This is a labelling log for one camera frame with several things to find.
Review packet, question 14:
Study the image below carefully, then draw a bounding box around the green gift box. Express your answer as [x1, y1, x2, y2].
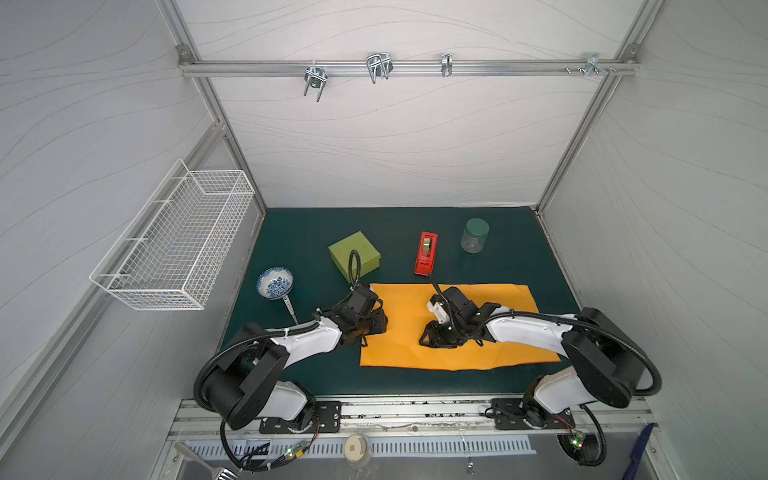
[328, 231, 381, 283]

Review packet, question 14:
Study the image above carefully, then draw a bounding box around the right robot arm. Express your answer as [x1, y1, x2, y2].
[419, 287, 663, 428]

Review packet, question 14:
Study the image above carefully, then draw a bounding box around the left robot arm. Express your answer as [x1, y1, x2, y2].
[193, 284, 388, 432]

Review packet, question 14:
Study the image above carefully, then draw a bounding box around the red tape dispenser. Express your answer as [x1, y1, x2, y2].
[414, 232, 438, 276]

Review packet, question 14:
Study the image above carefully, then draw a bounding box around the green table mat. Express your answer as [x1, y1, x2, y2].
[224, 207, 579, 396]

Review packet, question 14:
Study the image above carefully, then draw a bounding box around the glass jar green lid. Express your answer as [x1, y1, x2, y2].
[461, 218, 490, 254]

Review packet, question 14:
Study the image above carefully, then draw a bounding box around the blue white ceramic spoon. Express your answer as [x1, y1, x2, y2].
[256, 266, 299, 325]

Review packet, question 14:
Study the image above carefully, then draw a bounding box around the round white puck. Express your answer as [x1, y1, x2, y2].
[343, 433, 372, 468]

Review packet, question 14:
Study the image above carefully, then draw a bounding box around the metal U-bolt clamp left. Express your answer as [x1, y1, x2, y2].
[303, 66, 328, 102]

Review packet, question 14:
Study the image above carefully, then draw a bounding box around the metal u-bolt clamp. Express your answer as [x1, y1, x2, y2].
[303, 66, 328, 102]
[365, 52, 393, 84]

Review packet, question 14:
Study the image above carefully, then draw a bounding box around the metal U-bolt clamp middle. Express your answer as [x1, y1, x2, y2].
[365, 52, 393, 84]

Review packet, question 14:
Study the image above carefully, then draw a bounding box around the small metal hook clamp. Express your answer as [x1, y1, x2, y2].
[441, 53, 453, 78]

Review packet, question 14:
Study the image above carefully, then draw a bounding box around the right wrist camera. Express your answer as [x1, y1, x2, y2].
[427, 299, 450, 324]

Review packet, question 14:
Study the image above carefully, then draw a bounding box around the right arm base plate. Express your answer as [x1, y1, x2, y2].
[483, 398, 575, 431]

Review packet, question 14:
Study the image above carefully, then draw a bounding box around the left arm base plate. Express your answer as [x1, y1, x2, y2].
[259, 400, 342, 435]

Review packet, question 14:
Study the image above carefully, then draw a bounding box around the white slotted cable duct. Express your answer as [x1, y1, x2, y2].
[185, 435, 537, 461]

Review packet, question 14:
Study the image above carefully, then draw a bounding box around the white wire basket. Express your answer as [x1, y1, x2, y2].
[89, 159, 255, 311]

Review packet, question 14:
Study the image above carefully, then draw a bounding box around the blue handled tool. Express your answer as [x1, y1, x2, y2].
[622, 423, 657, 480]

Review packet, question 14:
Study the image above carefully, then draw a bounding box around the metal bracket clamp right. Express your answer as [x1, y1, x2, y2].
[563, 53, 618, 78]

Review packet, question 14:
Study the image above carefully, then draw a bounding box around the aluminium crossbar rail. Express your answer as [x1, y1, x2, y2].
[180, 57, 641, 78]

